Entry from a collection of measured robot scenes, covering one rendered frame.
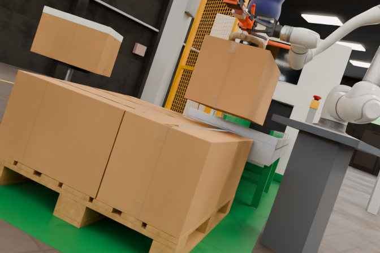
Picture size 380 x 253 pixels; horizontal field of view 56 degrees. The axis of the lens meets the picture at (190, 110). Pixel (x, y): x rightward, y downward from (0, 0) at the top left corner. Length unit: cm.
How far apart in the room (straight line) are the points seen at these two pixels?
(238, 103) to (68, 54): 169
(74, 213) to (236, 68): 114
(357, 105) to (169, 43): 214
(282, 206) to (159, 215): 94
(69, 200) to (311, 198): 127
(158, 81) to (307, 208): 204
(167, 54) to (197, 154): 231
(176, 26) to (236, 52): 163
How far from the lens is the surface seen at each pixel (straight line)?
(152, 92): 362
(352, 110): 203
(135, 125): 151
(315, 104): 318
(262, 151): 263
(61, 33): 328
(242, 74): 208
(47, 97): 176
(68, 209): 170
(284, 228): 222
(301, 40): 210
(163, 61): 363
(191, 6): 367
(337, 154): 212
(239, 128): 265
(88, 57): 316
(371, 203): 557
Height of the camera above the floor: 68
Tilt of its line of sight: 2 degrees down
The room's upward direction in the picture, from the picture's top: 19 degrees clockwise
